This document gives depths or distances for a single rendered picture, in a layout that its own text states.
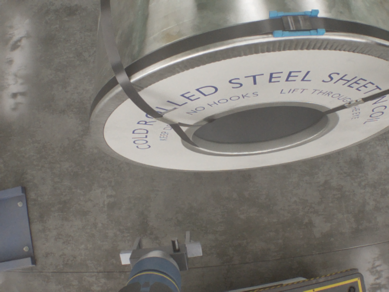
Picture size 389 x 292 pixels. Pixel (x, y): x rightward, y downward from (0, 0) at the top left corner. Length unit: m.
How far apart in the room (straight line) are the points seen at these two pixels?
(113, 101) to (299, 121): 0.83
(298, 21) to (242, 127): 0.86
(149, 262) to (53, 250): 1.45
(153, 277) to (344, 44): 0.60
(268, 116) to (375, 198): 1.01
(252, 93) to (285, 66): 0.14
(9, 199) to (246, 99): 1.72
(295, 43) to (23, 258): 1.86
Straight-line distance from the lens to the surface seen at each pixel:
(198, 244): 0.80
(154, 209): 1.91
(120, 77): 0.77
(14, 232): 2.19
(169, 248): 0.78
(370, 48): 0.79
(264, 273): 1.93
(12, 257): 2.20
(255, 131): 1.46
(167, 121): 0.84
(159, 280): 0.61
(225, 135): 1.42
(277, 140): 1.44
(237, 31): 0.67
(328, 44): 0.72
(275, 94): 0.89
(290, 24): 0.68
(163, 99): 0.85
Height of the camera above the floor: 1.89
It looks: 72 degrees down
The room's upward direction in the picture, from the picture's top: 3 degrees counter-clockwise
